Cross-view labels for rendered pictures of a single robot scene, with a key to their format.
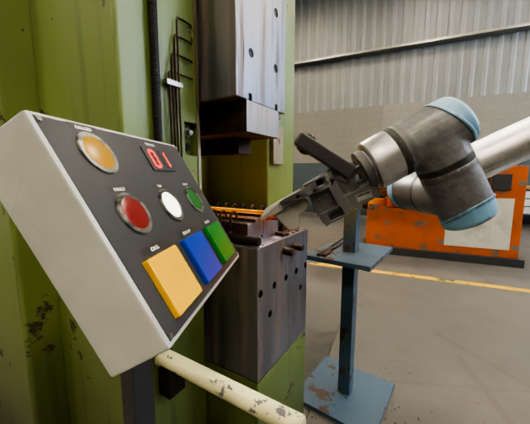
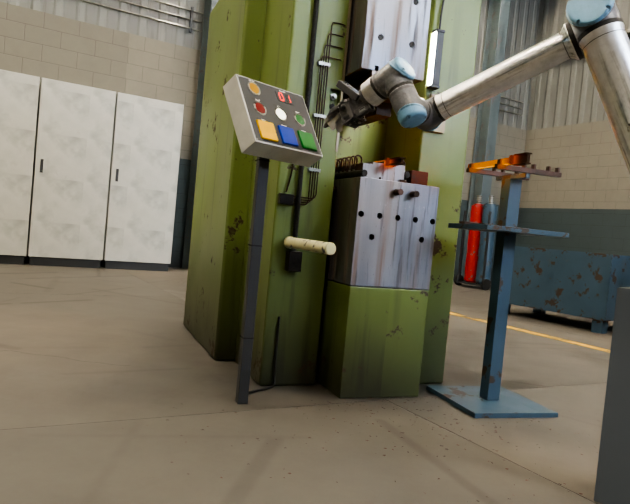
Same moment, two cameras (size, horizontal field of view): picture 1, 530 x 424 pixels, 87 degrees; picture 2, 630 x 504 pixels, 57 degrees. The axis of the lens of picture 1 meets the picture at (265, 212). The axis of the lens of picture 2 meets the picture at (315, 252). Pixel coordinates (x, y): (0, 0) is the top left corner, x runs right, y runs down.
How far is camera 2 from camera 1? 179 cm
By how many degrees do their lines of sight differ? 36
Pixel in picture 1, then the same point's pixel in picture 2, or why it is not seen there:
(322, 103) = not seen: outside the picture
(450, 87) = not seen: outside the picture
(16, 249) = (231, 175)
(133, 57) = (299, 51)
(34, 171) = (234, 90)
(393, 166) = (367, 92)
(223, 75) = (357, 55)
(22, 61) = (255, 59)
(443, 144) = (386, 79)
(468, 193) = (397, 102)
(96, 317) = (241, 133)
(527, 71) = not seen: outside the picture
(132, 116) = (293, 84)
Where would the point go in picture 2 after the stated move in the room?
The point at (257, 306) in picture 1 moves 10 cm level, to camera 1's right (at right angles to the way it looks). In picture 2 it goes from (356, 221) to (378, 223)
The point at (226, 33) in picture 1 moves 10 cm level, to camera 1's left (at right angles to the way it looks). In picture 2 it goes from (361, 27) to (341, 30)
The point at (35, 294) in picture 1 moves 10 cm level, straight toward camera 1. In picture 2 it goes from (235, 208) to (234, 207)
